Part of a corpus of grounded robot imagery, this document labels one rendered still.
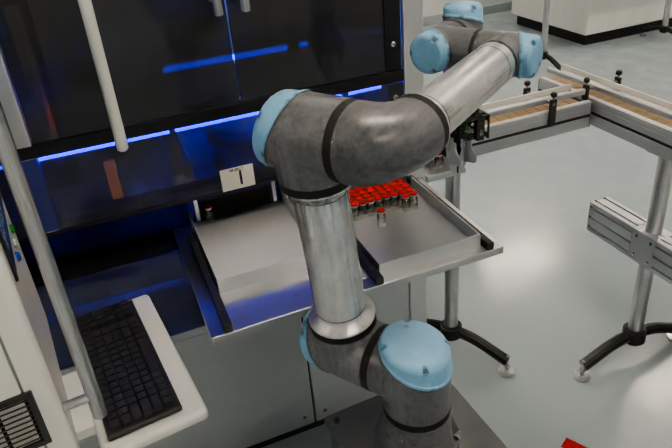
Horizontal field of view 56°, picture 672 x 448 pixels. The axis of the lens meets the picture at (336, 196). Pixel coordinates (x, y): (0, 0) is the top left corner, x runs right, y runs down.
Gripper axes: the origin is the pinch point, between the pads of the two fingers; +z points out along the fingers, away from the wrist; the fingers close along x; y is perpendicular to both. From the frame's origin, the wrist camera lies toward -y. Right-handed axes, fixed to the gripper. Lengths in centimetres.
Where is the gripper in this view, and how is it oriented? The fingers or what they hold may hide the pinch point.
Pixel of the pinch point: (455, 166)
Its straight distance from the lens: 141.4
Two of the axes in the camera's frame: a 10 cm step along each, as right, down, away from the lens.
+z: 0.8, 8.8, 4.8
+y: 3.8, 4.2, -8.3
